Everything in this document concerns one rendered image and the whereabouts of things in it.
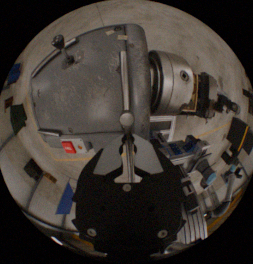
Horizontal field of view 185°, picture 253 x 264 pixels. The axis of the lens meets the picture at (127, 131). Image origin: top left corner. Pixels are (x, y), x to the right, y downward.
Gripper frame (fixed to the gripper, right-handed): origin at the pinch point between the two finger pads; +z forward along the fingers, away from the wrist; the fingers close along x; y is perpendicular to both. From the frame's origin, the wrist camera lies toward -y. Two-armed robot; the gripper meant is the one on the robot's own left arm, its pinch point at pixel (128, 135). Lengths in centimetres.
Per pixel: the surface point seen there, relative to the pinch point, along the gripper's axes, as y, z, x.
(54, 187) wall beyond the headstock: 699, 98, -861
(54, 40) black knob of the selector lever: -17.2, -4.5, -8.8
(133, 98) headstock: -5.5, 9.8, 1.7
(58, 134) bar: 3.2, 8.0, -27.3
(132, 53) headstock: -18.0, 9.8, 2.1
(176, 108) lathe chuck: -1.8, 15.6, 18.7
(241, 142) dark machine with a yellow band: 99, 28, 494
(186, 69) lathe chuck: -16.7, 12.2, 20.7
